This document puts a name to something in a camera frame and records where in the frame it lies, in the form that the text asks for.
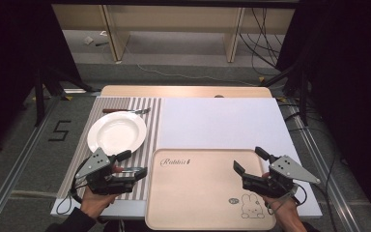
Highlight beige wooden shelf unit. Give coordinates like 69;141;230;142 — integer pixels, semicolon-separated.
51;3;297;64

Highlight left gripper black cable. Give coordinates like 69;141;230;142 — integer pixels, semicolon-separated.
55;157;91;217

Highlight person's left hand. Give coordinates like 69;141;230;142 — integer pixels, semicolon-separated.
79;162;125;220

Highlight fork with brown handle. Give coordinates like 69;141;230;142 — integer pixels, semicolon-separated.
101;107;152;115

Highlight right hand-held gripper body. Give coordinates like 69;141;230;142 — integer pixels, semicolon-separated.
242;155;322;199

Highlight white board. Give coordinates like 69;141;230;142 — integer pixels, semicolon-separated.
49;96;324;220

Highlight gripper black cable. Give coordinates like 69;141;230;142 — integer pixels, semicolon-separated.
266;182;308;217
55;157;91;217

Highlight black metal stand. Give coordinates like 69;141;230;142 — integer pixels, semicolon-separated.
32;66;95;128
262;59;311;128

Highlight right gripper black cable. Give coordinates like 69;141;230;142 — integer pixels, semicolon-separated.
266;182;308;217

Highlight person's right hand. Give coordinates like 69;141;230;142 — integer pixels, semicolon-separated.
260;171;300;232

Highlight aluminium rail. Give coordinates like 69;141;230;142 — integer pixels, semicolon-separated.
286;102;371;232
0;95;63;232

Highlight light wooden table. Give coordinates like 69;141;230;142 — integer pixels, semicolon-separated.
100;84;273;99

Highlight bundle of black cables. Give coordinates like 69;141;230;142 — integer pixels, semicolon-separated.
239;7;286;77

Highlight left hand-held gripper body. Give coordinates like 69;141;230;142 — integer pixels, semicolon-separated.
74;147;135;196

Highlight dark curtain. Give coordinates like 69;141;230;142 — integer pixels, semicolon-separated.
274;0;371;207
0;0;82;159

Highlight grey striped placemat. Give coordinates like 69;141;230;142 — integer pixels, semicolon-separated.
56;96;163;201

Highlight white round plate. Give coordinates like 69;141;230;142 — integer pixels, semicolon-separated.
86;110;148;157

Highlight beige tray with rabbit print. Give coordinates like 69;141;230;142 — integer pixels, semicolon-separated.
144;148;277;232

